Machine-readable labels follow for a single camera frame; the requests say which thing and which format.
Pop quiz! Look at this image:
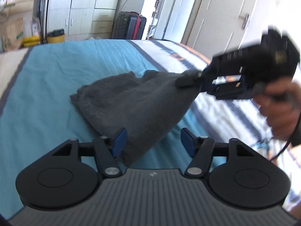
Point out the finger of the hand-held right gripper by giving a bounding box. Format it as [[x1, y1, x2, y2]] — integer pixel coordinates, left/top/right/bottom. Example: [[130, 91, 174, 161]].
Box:
[[175, 70, 208, 88], [199, 74, 222, 99]]

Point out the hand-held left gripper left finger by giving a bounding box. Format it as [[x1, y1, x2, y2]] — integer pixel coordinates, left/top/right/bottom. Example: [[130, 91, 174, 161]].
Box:
[[52, 128, 128, 179]]

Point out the black and red suitcase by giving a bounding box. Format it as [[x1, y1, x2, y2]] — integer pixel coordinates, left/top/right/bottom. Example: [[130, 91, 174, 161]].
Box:
[[112, 11, 147, 40]]

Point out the plain white door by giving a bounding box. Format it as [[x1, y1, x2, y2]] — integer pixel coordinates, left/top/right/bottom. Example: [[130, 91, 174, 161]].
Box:
[[165, 0, 203, 40]]

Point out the person's right hand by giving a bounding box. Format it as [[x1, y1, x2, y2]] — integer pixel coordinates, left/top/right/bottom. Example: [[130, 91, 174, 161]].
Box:
[[255, 80, 301, 140]]

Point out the white panel door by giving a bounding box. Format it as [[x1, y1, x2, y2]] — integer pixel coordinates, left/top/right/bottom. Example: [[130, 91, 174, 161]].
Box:
[[186, 0, 262, 50]]

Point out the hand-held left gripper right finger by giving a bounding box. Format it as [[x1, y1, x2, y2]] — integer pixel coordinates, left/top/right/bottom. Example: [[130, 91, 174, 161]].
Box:
[[181, 128, 255, 179]]

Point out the white wardrobe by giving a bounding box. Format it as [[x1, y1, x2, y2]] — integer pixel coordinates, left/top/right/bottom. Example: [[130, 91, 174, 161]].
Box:
[[46, 0, 123, 36]]

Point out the yellow trash bin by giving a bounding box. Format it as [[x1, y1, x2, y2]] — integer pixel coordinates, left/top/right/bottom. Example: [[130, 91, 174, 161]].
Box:
[[46, 29, 65, 43]]

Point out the clear plastic bag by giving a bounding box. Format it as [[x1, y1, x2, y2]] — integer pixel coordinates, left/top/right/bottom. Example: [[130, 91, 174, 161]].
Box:
[[31, 18, 41, 38]]

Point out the metal shelf rack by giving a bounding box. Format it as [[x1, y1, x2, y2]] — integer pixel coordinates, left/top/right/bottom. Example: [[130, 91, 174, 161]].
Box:
[[150, 0, 165, 38]]

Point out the yellow container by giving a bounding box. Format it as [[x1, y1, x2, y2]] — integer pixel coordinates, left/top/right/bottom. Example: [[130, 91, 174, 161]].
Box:
[[22, 36, 41, 47]]

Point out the grey garment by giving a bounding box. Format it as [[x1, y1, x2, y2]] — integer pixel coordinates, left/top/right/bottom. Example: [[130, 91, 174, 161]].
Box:
[[70, 70, 200, 167]]

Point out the brown paper bag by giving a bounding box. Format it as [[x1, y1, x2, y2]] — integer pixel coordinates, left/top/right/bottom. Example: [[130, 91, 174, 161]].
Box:
[[0, 16, 24, 52]]

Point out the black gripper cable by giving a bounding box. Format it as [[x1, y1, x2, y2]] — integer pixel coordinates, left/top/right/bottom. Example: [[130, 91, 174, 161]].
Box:
[[268, 113, 301, 163]]

